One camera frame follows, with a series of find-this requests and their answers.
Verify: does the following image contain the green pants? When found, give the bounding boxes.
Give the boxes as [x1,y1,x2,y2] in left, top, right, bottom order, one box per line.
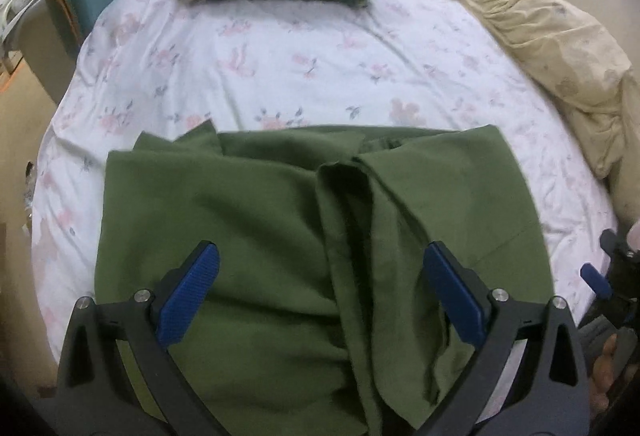
[94,123,556,436]

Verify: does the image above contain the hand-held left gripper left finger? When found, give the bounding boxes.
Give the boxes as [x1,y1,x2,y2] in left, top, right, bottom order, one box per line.
[56,240,236,436]

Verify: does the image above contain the bed with floral sheet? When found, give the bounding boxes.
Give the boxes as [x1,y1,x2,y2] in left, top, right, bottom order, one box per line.
[30,0,621,367]

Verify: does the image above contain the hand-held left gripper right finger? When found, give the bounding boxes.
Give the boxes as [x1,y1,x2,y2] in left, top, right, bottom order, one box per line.
[410,241,593,436]

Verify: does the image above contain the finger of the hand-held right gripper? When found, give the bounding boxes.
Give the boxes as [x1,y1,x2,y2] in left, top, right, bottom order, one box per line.
[580,263,621,303]
[599,228,633,263]

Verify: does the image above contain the grey storage box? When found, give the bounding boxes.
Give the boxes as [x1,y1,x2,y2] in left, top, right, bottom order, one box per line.
[17,0,83,94]

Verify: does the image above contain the cream patterned duvet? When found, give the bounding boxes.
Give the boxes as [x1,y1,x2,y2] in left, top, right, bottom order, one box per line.
[365,0,640,179]

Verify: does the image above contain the person's right hand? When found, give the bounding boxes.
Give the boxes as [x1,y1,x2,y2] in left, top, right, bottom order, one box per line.
[587,333,626,419]

